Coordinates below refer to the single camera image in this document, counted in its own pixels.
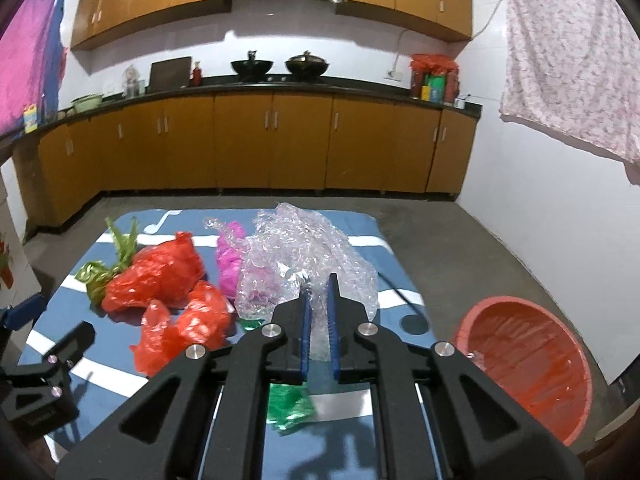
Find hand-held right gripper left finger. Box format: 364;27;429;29
54;292;314;480

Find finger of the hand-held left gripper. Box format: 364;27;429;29
0;294;47;333
0;321;96;433

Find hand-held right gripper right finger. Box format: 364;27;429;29
326;273;583;480

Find clear bubble wrap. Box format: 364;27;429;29
202;201;379;322

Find red plastic basket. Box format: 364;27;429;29
454;296;593;447

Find white panel with red print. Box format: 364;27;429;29
0;157;43;306

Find pink plastic bag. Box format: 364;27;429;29
215;220;251;303

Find blue striped tablecloth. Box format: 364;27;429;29
17;207;426;480

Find light green plastic bag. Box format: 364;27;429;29
74;216;141;306

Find red plastic bag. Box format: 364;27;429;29
130;280;232;378
102;231;206;316

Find wooden lower cabinets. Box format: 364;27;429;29
12;92;478;226

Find green basin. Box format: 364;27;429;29
70;94;105;113

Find magenta hanging cloth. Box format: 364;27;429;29
0;0;68;136

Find glass jar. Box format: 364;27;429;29
122;65;146;98

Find black kitchen countertop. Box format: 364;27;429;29
10;74;483;146

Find black wok with lid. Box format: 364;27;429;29
285;51;331;80

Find dark cutting board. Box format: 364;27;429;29
150;56;193;92

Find black open wok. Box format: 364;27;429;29
230;50;275;78

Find red bag on countertop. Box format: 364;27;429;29
410;53;460;103

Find pink floral hanging cloth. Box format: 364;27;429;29
499;0;640;165

